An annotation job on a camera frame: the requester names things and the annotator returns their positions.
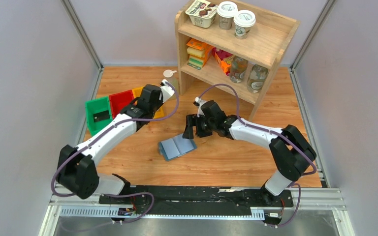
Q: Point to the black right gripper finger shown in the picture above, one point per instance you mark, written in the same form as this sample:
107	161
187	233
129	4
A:
192	120
188	133

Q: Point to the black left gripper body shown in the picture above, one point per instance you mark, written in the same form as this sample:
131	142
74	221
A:
156	106

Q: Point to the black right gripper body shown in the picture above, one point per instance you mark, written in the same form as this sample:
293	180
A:
205	127

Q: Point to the blue leather card holder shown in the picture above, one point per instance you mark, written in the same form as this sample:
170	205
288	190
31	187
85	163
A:
176	147

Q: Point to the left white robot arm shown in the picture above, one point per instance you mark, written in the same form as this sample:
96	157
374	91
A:
77	174

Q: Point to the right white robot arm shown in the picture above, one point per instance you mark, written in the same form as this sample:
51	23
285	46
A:
290	150

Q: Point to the black card in green bin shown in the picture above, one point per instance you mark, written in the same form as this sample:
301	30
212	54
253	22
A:
101	116

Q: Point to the yellow plastic bin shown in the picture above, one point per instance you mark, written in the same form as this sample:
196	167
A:
160	113

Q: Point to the soap dispenser bottle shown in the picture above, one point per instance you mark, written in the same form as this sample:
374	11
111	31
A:
171	77

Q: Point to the red plastic bin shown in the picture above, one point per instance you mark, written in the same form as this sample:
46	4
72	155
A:
119	100

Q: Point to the green plastic bin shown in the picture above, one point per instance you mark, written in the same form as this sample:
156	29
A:
95	106

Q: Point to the left glass bottle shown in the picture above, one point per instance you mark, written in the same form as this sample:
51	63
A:
238	68

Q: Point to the glass bottle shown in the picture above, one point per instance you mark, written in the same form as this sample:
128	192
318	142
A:
256	78
238	68

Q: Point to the orange snack box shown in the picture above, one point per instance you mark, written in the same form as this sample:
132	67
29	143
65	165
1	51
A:
224	60

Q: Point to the right glass bottle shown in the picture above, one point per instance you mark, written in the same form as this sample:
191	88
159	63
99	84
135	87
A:
256	78

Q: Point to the wooden shelf unit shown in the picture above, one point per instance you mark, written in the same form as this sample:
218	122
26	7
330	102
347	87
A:
266	45

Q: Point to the stack of sponges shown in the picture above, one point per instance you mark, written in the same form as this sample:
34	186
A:
199	53

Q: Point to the yogurt cup pack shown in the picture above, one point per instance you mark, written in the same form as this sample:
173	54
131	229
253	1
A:
202	13

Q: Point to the right paper coffee cup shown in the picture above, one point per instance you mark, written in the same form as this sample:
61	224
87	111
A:
244	20

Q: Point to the paper coffee cup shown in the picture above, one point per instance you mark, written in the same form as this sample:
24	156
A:
244	20
226	12

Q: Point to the left paper coffee cup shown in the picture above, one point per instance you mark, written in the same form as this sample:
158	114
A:
226	12

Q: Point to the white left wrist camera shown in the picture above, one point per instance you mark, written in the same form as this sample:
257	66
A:
167	91

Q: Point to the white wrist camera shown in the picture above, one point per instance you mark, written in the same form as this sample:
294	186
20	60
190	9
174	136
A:
167	91
198	104

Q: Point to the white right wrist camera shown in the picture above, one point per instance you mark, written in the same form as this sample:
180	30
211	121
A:
198	104

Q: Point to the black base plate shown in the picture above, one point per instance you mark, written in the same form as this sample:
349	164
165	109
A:
196	200

